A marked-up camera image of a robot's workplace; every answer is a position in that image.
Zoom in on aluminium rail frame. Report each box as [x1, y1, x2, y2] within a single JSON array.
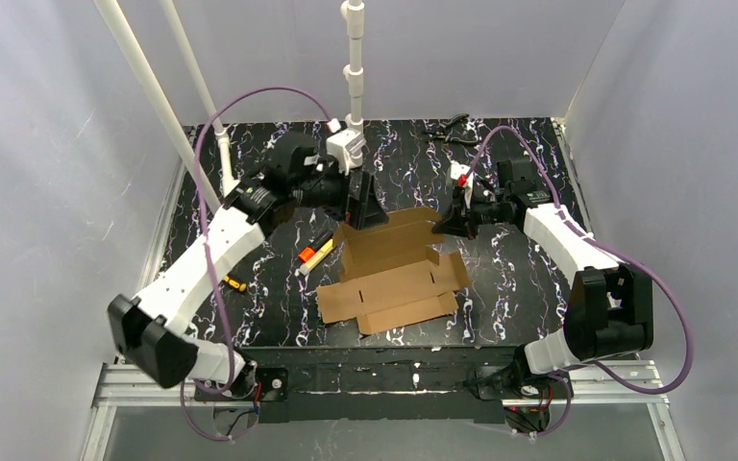
[[79, 158, 671, 461]]

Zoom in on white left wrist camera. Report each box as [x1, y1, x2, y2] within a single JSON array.
[[326, 129, 366, 176]]

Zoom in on black orange highlighter marker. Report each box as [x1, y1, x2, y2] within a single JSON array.
[[299, 230, 333, 262]]

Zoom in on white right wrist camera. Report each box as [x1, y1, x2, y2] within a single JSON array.
[[449, 161, 474, 207]]

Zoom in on white PVC pipe frame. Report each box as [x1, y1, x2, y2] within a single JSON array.
[[93, 0, 368, 214]]

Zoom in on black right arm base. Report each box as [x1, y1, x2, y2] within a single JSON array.
[[459, 358, 574, 439]]

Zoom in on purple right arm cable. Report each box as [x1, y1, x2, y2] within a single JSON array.
[[467, 125, 696, 440]]

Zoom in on brown cardboard paper box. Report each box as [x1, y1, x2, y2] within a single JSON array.
[[316, 206, 470, 335]]

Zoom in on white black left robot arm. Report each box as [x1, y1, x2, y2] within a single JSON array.
[[107, 136, 388, 390]]

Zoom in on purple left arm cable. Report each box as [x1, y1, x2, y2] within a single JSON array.
[[180, 85, 338, 444]]

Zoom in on black pliers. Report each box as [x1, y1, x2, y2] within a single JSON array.
[[422, 113, 480, 147]]

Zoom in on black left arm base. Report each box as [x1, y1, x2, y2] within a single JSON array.
[[194, 363, 288, 404]]

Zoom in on yellow black screwdriver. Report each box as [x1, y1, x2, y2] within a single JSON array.
[[222, 276, 248, 293]]

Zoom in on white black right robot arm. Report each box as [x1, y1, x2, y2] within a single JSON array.
[[432, 158, 653, 377]]

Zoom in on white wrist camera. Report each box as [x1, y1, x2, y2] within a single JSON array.
[[326, 129, 366, 176], [449, 161, 474, 207]]

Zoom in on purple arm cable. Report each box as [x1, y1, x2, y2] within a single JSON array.
[[180, 85, 338, 444], [467, 125, 696, 440]]

